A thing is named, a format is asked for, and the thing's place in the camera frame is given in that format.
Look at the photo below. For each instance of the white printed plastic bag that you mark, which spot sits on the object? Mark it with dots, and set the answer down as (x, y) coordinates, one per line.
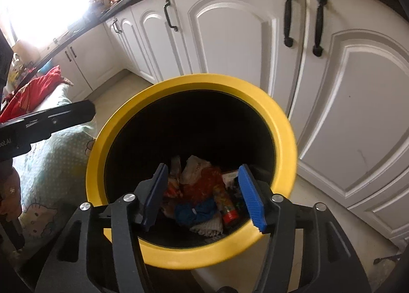
(195, 168)

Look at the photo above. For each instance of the orange snack wrapper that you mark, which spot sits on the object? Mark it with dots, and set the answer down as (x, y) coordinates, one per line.
(172, 184)

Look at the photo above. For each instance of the person's left hand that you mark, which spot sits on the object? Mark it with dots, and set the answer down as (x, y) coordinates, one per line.
(9, 181)

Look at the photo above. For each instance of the row of white cabinet doors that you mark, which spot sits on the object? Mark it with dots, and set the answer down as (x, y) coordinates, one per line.
(239, 40)

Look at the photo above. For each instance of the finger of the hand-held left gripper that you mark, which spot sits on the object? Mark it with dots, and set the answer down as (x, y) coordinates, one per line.
(64, 119)

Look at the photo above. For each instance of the yellow rim trash bin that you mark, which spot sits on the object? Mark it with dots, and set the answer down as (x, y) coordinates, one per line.
(191, 84)

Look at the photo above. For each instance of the red plastic bag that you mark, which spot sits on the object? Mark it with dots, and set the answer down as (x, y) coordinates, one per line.
(204, 184)

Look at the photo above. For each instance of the red floral quilt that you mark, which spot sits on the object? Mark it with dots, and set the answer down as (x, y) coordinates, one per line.
(35, 91)

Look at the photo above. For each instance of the cartoon cat printed bedsheet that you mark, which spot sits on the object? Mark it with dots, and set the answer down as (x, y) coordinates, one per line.
(54, 165)

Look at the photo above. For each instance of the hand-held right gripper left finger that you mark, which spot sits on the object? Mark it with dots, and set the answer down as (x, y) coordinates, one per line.
(156, 197)

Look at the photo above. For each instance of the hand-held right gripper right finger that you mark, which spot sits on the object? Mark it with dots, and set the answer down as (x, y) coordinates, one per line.
(252, 197)

